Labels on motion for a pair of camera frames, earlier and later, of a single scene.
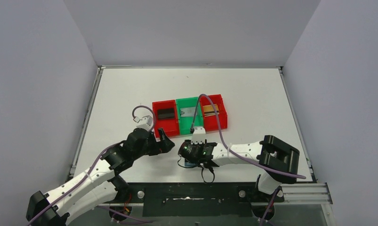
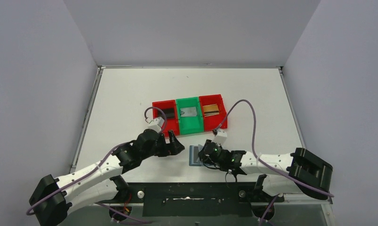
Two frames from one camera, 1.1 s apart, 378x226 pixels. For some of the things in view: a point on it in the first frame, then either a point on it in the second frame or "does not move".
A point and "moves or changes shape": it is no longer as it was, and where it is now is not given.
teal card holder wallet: (189, 164) moves or changes shape
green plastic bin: (186, 108) does not move
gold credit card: (209, 111) does not move
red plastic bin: (166, 117) does not move
